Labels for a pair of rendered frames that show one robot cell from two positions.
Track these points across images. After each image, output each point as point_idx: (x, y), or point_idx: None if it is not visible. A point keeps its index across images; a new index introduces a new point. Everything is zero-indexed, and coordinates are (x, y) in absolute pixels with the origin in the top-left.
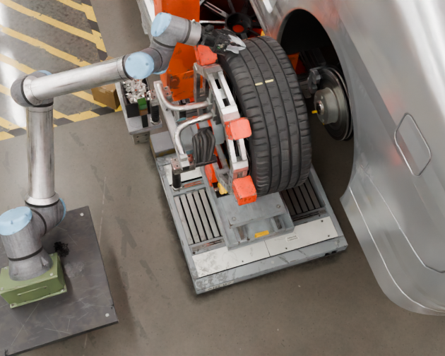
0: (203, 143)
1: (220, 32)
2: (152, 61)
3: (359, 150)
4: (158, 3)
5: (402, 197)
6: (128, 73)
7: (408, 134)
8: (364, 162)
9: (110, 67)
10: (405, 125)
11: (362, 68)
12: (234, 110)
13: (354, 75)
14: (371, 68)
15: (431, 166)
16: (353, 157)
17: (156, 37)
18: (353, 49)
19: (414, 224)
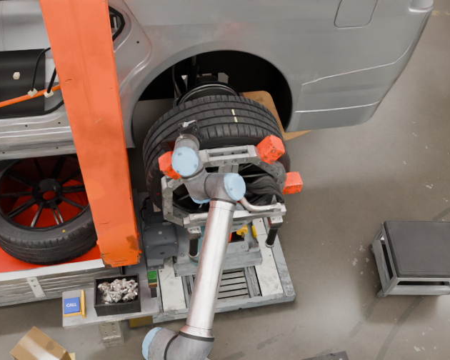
0: (272, 184)
1: (183, 128)
2: (231, 173)
3: (297, 77)
4: (113, 185)
5: (359, 50)
6: (239, 198)
7: (348, 9)
8: (306, 78)
9: (225, 217)
10: (343, 7)
11: (275, 26)
12: (252, 147)
13: (266, 40)
14: (286, 15)
15: (381, 1)
16: (291, 89)
17: (195, 171)
18: (257, 25)
19: (378, 50)
